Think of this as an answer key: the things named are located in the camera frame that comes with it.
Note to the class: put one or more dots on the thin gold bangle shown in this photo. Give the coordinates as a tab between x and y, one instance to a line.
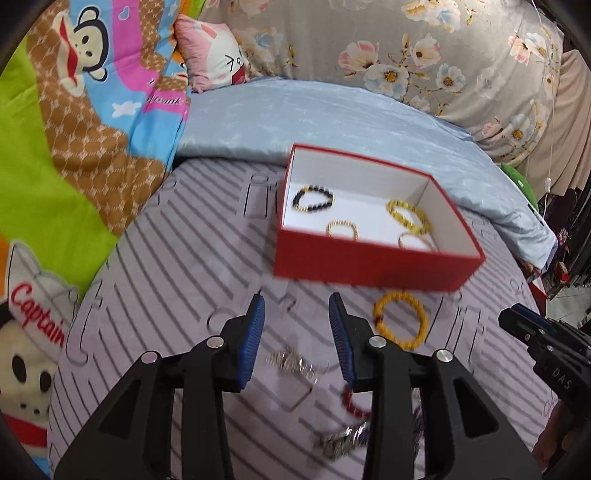
406	235

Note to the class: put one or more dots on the grey floral blanket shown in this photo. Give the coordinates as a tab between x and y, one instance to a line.
415	46

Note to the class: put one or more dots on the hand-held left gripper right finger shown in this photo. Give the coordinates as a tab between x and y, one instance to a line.
340	344

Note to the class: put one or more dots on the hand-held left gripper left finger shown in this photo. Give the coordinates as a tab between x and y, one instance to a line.
251	344

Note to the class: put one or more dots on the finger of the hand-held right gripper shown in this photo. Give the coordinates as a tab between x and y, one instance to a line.
538	316
515	323

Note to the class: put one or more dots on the silver wristwatch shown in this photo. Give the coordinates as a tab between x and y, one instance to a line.
288	360

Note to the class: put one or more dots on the red cardboard box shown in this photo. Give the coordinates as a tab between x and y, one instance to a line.
369	270

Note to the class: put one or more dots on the beige curtain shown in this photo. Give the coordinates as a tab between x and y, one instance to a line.
570	115

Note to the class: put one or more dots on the cartoon monkey blanket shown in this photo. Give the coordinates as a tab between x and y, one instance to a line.
69	207

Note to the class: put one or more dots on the light blue quilt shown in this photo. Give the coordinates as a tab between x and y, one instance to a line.
346	120

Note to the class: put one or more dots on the person's right hand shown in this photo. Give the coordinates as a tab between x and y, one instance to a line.
561	438

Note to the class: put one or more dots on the pink rabbit pillow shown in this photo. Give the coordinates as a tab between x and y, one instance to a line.
207	50

